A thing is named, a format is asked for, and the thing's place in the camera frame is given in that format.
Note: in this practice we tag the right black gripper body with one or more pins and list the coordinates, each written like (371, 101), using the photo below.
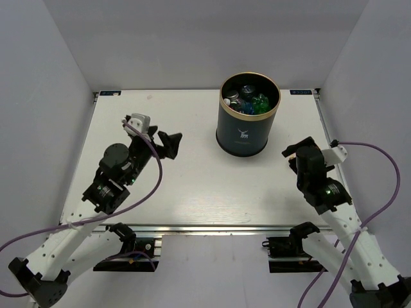
(300, 181)

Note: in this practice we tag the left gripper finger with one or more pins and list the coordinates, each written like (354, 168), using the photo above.
(170, 145)
(151, 133)

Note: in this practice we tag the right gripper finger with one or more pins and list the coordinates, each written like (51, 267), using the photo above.
(292, 149)
(292, 161)

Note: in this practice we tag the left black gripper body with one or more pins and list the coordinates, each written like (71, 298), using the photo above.
(142, 151)

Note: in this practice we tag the crushed green plastic bottle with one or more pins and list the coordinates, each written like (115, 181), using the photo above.
(260, 104)

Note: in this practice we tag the clear bottle blue label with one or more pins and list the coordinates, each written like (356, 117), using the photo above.
(239, 105)
(247, 92)

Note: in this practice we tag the clear bottle green white label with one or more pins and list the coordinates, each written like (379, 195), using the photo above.
(232, 94)

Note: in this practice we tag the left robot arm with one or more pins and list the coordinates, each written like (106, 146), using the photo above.
(46, 273)

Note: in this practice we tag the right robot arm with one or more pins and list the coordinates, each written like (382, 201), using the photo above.
(361, 267)

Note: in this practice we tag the dark bin with gold rim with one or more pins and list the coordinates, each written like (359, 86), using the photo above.
(244, 135)

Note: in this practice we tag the right blue table sticker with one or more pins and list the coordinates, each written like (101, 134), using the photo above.
(300, 92)

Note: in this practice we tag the blue table sticker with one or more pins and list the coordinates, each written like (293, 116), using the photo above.
(110, 93)
(300, 92)

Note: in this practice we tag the left blue table sticker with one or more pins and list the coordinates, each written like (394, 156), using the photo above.
(110, 93)

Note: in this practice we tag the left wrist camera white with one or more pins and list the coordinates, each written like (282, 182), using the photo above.
(139, 122)

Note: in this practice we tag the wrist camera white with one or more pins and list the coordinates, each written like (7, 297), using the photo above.
(139, 122)
(335, 154)

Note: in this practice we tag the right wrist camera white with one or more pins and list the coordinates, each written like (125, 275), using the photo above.
(335, 154)

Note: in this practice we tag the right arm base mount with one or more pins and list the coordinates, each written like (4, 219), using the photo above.
(284, 257)

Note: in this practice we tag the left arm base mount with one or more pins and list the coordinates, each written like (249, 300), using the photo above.
(140, 256)

